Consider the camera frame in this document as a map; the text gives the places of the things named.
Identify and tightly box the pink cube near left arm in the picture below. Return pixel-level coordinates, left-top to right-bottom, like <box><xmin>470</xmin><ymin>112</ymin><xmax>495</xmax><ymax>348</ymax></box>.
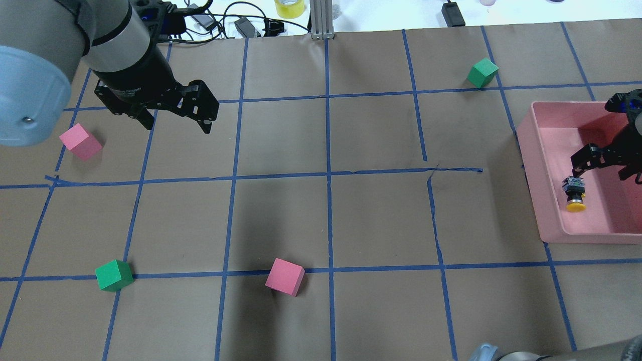
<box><xmin>58</xmin><ymin>124</ymin><xmax>103</xmax><ymax>161</ymax></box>

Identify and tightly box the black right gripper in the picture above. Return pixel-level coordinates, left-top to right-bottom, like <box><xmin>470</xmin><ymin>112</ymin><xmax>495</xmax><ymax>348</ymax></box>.
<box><xmin>571</xmin><ymin>113</ymin><xmax>641</xmax><ymax>185</ymax></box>

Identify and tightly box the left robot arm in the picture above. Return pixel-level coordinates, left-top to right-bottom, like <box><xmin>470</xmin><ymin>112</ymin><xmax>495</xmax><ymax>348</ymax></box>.
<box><xmin>1</xmin><ymin>1</ymin><xmax>219</xmax><ymax>147</ymax></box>

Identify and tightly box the yellow tape roll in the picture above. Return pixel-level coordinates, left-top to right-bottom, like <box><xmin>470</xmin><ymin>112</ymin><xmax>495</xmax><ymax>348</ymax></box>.
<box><xmin>274</xmin><ymin>0</ymin><xmax>305</xmax><ymax>19</ymax></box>

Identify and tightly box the pink cube centre front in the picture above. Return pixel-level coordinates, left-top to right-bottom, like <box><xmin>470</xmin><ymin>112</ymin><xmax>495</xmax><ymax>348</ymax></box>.
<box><xmin>264</xmin><ymin>258</ymin><xmax>305</xmax><ymax>297</ymax></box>

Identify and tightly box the green cube far right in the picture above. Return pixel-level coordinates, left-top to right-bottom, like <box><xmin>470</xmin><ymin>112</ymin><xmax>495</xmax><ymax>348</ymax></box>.
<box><xmin>467</xmin><ymin>58</ymin><xmax>500</xmax><ymax>89</ymax></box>

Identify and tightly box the pink plastic bin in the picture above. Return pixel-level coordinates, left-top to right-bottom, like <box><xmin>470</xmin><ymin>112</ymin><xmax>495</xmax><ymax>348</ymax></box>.
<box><xmin>517</xmin><ymin>101</ymin><xmax>641</xmax><ymax>244</ymax></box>

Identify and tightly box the green cube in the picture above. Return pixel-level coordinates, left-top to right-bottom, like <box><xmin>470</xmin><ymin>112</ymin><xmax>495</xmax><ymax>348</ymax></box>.
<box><xmin>467</xmin><ymin>58</ymin><xmax>500</xmax><ymax>89</ymax></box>
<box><xmin>95</xmin><ymin>260</ymin><xmax>134</xmax><ymax>292</ymax></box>

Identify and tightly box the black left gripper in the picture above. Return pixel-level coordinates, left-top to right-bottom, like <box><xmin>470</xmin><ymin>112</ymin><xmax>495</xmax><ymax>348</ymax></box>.
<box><xmin>94</xmin><ymin>48</ymin><xmax>220</xmax><ymax>134</ymax></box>

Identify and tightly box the black power adapter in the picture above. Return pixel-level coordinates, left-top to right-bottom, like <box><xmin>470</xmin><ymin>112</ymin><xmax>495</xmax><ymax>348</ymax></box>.
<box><xmin>441</xmin><ymin>1</ymin><xmax>466</xmax><ymax>28</ymax></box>

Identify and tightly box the aluminium frame post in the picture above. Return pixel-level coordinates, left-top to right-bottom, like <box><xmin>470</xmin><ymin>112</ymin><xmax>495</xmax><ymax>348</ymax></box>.
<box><xmin>309</xmin><ymin>0</ymin><xmax>335</xmax><ymax>40</ymax></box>

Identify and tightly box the black cable bundle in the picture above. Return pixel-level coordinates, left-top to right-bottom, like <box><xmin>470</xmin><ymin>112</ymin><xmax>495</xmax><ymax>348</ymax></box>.
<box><xmin>171</xmin><ymin>0</ymin><xmax>310</xmax><ymax>43</ymax></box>

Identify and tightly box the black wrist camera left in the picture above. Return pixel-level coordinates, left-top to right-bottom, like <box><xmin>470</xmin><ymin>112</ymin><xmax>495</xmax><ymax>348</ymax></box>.
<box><xmin>130</xmin><ymin>1</ymin><xmax>187</xmax><ymax>41</ymax></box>

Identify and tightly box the green cube front left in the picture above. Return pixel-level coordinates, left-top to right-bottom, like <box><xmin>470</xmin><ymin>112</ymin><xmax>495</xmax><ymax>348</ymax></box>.
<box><xmin>95</xmin><ymin>260</ymin><xmax>134</xmax><ymax>292</ymax></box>

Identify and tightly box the yellow push button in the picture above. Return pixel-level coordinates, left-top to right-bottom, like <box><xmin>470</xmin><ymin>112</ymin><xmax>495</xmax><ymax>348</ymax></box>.
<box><xmin>562</xmin><ymin>176</ymin><xmax>587</xmax><ymax>213</ymax></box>

